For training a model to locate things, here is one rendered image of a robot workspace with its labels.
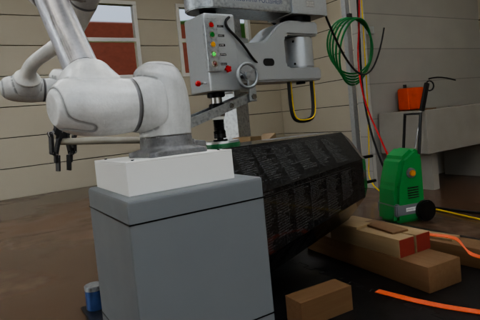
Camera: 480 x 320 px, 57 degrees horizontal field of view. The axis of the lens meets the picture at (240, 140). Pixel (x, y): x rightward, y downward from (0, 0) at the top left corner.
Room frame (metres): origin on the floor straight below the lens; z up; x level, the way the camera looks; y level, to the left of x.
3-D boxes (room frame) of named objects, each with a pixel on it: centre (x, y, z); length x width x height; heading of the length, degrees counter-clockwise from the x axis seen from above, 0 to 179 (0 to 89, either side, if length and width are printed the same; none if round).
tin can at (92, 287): (2.38, 0.87, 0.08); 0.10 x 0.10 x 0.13
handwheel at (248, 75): (2.50, -0.06, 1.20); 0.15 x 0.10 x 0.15; 125
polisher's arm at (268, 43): (2.74, -0.22, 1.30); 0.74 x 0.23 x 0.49; 125
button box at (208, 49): (2.40, 0.10, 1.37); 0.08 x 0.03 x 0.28; 125
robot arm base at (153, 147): (1.35, 0.20, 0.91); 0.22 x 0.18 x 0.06; 125
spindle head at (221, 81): (2.58, 0.05, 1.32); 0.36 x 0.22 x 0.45; 125
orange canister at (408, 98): (5.28, -2.10, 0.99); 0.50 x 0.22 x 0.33; 122
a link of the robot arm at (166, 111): (1.33, 0.23, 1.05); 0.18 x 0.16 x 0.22; 128
